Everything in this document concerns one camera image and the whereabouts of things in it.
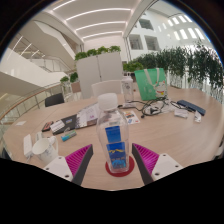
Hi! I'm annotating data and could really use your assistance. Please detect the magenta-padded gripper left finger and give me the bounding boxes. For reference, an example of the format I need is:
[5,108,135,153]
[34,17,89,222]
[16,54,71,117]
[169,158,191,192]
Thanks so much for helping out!
[43,143,94,187]

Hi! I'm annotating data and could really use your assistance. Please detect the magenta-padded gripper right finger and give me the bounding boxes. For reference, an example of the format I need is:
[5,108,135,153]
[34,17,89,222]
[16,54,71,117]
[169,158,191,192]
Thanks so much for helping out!
[131,142,184,186]

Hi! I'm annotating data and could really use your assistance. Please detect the clear blue-label water bottle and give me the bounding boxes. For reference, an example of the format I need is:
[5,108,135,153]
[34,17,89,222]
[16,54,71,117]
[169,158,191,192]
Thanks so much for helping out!
[95,92,130,174]

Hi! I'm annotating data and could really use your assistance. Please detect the flat round red coaster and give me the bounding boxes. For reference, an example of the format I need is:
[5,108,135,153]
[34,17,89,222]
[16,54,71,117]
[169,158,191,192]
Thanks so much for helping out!
[104,154,136,178]

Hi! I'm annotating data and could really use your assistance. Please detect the teal tube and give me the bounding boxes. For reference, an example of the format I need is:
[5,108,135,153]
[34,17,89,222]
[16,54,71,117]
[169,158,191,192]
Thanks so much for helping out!
[60,129,78,142]

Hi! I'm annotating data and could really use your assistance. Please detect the white mug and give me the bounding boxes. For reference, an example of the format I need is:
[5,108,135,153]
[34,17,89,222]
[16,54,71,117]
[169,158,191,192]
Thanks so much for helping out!
[31,135,60,165]

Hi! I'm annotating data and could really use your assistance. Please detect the black notebook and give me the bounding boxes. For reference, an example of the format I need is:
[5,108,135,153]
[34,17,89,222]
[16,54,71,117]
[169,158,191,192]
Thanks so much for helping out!
[49,114,79,136]

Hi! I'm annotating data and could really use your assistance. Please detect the white flat pack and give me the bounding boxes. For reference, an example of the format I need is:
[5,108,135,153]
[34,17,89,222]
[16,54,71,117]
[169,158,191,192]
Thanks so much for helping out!
[49,119,66,135]

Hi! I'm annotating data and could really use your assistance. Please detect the open printed booklet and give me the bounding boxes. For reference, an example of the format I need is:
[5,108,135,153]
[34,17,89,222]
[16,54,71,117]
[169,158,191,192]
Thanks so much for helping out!
[75,102,101,129]

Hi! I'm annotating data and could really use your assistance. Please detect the colourful sticker sheet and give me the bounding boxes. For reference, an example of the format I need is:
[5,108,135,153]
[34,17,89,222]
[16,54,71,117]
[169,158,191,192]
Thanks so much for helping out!
[123,109,141,125]

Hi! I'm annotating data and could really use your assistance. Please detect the red and black card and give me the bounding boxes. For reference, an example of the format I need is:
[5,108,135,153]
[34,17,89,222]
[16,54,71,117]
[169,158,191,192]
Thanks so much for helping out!
[41,120,54,133]

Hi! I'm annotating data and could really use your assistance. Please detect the white computer mouse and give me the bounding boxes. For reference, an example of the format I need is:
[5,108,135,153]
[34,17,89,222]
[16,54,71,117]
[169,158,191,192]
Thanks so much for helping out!
[34,130,44,143]

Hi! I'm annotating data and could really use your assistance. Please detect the white power strip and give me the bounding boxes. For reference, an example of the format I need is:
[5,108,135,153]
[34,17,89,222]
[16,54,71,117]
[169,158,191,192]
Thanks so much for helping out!
[22,133,34,158]

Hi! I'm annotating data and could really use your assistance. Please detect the white tissue packet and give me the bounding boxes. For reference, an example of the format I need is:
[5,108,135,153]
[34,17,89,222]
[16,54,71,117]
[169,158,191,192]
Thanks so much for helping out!
[173,109,190,119]

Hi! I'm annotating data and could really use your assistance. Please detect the black chair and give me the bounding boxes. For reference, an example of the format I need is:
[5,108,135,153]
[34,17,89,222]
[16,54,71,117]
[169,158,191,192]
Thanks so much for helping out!
[44,92,65,108]

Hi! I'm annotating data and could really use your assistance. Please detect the small white wrapper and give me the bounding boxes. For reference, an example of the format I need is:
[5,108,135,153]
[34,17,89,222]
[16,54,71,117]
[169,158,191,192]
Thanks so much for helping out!
[193,110,203,124]

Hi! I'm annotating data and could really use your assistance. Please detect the dark blue keyboard case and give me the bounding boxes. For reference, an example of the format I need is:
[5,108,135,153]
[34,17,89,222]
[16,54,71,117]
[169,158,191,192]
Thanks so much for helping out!
[176,99,207,117]

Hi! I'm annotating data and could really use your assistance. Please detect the green tote bag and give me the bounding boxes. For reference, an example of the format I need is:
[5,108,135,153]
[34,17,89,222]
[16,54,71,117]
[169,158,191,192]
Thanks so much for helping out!
[134,67,168,102]

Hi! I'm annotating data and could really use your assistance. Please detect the glass railing with handrail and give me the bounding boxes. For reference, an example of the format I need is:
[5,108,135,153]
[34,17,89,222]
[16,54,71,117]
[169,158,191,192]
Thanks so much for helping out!
[0,81,64,123]

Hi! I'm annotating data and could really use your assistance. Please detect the brown planter with plants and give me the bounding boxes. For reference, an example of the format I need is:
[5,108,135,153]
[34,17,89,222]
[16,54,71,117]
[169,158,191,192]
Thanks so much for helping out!
[59,71,82,94]

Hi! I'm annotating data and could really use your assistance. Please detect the white cabinet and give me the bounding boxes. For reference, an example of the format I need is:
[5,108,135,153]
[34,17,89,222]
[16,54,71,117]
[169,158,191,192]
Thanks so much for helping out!
[75,51,125,100]

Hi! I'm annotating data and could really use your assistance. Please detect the bushy green plant on stand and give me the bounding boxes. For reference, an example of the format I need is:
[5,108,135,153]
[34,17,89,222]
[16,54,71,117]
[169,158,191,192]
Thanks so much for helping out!
[123,60,144,81]

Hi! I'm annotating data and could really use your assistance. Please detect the tall green hedge trees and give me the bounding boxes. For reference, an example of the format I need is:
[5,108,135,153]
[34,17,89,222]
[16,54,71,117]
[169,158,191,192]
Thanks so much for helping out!
[136,41,224,104]

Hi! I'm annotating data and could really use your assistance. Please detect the green leafy planter row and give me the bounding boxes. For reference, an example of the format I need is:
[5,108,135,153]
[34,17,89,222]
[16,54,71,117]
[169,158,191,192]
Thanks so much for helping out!
[74,45,122,62]

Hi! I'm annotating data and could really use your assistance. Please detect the ceiling light strips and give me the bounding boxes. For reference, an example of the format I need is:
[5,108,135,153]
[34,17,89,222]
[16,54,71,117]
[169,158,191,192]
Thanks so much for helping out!
[51,0,133,40]

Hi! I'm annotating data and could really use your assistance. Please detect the black cable tangle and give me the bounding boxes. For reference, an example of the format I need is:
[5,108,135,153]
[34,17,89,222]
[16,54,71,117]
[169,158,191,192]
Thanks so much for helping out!
[131,96,183,118]

